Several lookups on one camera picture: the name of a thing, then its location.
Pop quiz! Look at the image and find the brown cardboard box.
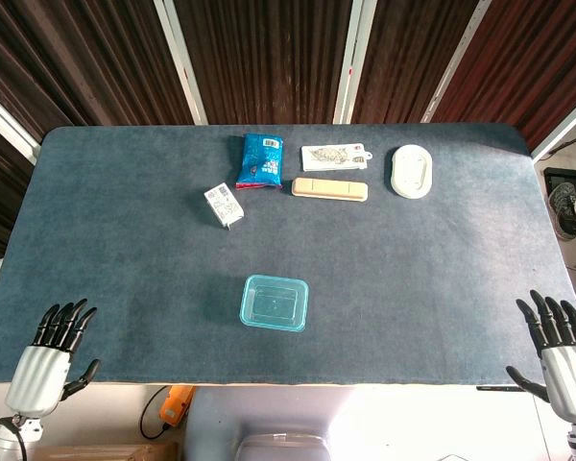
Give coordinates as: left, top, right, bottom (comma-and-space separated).
28, 442, 180, 461

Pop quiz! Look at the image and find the blue snack packet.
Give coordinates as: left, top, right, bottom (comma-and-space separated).
234, 133, 285, 191

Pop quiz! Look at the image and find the grey robot torso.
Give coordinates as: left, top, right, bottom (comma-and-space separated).
184, 385, 361, 461

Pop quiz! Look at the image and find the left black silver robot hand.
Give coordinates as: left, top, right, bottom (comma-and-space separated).
4, 298, 101, 419

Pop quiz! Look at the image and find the white card pack turtle print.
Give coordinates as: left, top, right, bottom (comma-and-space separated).
300, 141, 373, 173

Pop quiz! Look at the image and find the teal transparent plastic container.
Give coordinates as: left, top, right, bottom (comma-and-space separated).
239, 274, 310, 332

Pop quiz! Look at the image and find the beige long rectangular case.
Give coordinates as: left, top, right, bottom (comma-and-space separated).
291, 177, 370, 204

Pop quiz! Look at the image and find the translucent grey chest cover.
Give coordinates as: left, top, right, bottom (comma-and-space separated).
233, 430, 336, 461

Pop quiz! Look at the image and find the white metal frame beam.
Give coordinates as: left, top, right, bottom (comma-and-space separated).
530, 88, 576, 162
0, 84, 42, 164
333, 0, 378, 125
420, 0, 493, 124
153, 0, 209, 125

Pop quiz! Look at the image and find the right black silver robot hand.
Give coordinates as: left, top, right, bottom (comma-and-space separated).
505, 289, 576, 426

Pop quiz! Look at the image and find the blue-grey felt table mat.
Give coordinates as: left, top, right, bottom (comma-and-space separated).
0, 123, 576, 388

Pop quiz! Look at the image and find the black floor box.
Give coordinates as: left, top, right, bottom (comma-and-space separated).
542, 166, 576, 193

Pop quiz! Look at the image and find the grey sneaker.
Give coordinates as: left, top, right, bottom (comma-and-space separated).
549, 181, 576, 241

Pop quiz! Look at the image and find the black cable loop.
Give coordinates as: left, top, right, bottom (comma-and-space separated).
139, 386, 174, 441

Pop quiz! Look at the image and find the orange handheld tool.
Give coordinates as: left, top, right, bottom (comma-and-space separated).
159, 385, 196, 431

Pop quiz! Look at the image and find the white oval soap dish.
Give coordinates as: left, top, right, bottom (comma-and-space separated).
390, 144, 434, 199

